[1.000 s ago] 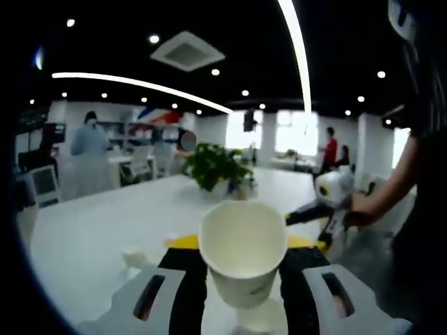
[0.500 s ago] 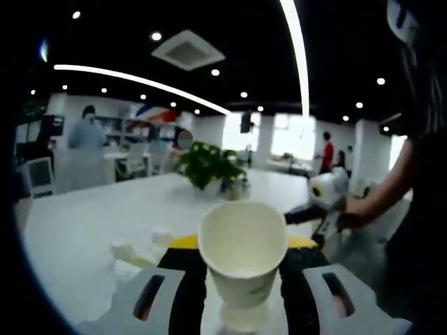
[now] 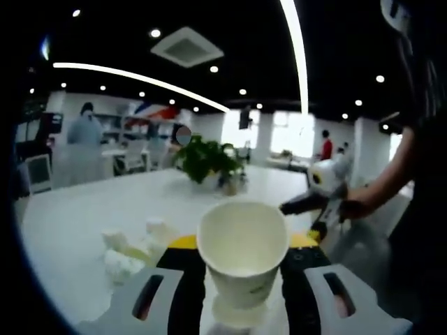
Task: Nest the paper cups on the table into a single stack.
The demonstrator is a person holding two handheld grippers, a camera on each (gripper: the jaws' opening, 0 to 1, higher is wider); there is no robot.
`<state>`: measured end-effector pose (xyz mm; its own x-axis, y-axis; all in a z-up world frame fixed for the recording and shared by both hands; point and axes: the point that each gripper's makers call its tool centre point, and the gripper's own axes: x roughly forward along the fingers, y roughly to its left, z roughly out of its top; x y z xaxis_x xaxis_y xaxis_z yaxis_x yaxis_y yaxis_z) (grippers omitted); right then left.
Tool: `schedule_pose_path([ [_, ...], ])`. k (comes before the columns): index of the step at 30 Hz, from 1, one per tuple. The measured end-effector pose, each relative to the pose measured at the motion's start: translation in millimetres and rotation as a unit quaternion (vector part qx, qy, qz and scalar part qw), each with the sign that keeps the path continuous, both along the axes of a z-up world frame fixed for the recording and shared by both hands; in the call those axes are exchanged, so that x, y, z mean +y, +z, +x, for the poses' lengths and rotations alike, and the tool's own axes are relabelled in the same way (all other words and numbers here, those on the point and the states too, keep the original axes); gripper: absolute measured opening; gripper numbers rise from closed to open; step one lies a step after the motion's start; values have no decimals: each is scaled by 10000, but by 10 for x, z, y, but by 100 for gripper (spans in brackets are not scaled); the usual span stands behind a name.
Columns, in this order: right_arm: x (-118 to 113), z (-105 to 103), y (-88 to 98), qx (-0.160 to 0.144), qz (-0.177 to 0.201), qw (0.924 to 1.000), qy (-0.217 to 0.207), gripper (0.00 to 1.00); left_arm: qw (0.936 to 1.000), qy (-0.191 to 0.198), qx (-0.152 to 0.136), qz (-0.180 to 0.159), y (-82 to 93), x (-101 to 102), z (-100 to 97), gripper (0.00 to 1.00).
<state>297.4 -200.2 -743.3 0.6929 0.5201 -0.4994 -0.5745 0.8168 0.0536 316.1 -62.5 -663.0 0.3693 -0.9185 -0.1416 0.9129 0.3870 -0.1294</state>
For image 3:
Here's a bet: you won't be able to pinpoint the person's black clothing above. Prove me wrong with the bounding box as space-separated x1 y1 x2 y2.
386 0 447 315

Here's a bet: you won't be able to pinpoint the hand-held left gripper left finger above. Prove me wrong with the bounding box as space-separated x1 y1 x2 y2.
79 234 207 335

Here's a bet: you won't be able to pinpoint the small beige container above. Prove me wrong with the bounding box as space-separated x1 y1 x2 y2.
220 176 249 197

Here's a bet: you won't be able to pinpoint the person's right hand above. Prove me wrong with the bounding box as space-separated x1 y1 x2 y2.
339 198 372 221

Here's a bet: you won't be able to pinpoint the white wall shelf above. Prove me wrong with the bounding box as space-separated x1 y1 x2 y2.
93 110 175 144

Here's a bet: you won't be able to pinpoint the green potted plant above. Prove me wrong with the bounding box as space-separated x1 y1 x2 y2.
173 134 245 191

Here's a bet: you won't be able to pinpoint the white vented cabinet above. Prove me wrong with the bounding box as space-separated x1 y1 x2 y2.
25 153 53 195

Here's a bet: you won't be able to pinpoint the black hanging speaker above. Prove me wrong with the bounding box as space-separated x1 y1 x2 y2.
238 108 254 128

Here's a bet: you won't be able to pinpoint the red blue wall banner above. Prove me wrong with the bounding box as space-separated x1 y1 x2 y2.
123 100 179 122

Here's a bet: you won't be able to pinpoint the ceiling air conditioner vent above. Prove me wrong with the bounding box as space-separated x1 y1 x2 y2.
149 25 226 69

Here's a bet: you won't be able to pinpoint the pile of paper cups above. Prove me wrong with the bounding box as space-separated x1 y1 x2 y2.
100 216 181 285

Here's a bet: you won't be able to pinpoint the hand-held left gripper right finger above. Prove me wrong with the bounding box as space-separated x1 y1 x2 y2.
280 233 415 335

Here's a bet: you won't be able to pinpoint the white office chair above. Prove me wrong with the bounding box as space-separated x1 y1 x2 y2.
112 147 150 176

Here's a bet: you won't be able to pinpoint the floral paper cup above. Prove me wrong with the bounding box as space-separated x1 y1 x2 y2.
196 200 290 310

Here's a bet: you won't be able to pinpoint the round ceiling spotlights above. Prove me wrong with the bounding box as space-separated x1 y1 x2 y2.
27 9 390 131

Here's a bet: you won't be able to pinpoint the dark wall screen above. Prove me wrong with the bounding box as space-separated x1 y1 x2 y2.
39 111 64 136

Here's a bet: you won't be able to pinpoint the long curved ceiling light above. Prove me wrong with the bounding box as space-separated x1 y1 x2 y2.
52 61 230 113
279 0 311 115

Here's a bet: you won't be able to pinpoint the white worn device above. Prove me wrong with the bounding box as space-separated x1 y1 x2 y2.
379 0 413 33

